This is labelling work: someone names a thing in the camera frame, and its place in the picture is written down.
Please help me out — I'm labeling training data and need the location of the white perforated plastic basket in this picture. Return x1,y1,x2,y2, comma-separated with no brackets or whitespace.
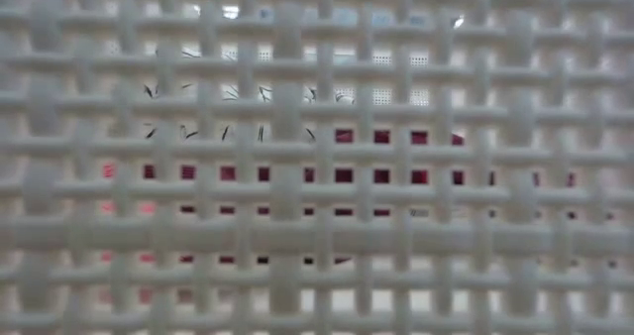
0,0,634,335

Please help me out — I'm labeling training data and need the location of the pink and maroon sock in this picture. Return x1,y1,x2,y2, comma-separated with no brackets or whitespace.
98,129,576,306

